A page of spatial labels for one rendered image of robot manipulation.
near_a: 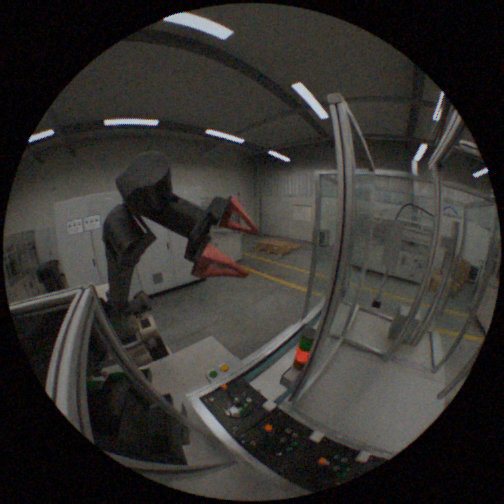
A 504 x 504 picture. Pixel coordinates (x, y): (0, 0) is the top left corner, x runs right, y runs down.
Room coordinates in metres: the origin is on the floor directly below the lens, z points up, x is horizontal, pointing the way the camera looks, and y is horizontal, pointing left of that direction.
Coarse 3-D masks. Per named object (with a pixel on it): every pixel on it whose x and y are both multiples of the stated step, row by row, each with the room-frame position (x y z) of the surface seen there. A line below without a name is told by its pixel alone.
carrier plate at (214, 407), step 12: (228, 384) 0.36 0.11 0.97; (240, 384) 0.37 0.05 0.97; (216, 396) 0.29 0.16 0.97; (252, 396) 0.30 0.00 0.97; (216, 408) 0.22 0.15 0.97; (264, 408) 0.23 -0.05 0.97; (216, 420) 0.16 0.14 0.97; (228, 420) 0.17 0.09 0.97; (240, 420) 0.17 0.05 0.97; (252, 420) 0.17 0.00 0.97; (228, 432) 0.11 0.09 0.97; (240, 432) 0.11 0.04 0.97
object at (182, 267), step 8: (176, 192) 3.03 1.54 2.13; (184, 192) 3.15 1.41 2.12; (192, 192) 3.29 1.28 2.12; (200, 192) 3.43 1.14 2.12; (192, 200) 3.29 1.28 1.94; (200, 200) 3.43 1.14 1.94; (176, 240) 2.98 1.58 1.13; (184, 240) 3.11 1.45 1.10; (176, 248) 2.97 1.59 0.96; (184, 248) 3.10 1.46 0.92; (176, 256) 2.95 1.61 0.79; (176, 264) 2.93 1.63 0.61; (184, 264) 3.07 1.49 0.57; (192, 264) 3.21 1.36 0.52; (176, 272) 2.91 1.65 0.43; (184, 272) 3.05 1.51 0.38; (176, 280) 2.89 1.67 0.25; (184, 280) 3.02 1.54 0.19; (192, 280) 3.17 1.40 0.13; (200, 280) 3.35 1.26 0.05
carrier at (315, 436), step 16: (272, 416) 0.19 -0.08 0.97; (288, 416) 0.18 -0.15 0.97; (256, 432) 0.11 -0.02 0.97; (288, 432) 0.10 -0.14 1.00; (304, 432) 0.09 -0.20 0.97; (320, 432) 0.07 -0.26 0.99; (256, 448) 0.04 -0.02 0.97; (272, 448) 0.03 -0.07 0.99; (288, 448) 0.02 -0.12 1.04; (304, 448) 0.01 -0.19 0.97; (272, 464) -0.04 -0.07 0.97; (288, 464) -0.05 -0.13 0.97
